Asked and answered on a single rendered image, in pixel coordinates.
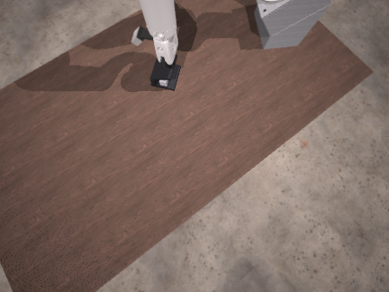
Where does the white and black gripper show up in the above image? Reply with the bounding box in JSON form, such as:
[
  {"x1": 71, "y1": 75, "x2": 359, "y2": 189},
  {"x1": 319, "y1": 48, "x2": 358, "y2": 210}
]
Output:
[{"x1": 152, "y1": 32, "x2": 178, "y2": 68}]

